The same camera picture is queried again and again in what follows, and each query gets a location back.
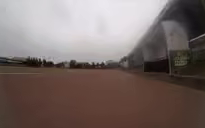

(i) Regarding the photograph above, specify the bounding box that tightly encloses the red running track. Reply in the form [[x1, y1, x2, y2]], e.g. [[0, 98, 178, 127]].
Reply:
[[0, 68, 205, 128]]

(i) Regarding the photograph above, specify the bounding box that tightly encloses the row of trees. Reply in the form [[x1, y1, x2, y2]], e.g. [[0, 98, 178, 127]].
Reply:
[[24, 56, 119, 69]]

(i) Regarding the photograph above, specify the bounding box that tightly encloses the grey concrete strip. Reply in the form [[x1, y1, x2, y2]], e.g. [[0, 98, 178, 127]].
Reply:
[[123, 68, 205, 94]]

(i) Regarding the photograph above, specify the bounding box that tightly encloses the roofed grandstand building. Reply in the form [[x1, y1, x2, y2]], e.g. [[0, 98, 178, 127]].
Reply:
[[119, 0, 205, 81]]

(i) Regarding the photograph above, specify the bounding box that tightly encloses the green sign board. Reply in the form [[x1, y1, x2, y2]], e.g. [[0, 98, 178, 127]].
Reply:
[[169, 49, 193, 70]]

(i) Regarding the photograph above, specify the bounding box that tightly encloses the grass field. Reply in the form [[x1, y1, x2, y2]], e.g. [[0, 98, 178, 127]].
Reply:
[[0, 64, 68, 75]]

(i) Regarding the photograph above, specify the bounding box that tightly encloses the low building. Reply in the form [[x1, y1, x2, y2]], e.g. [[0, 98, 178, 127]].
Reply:
[[0, 55, 28, 66]]

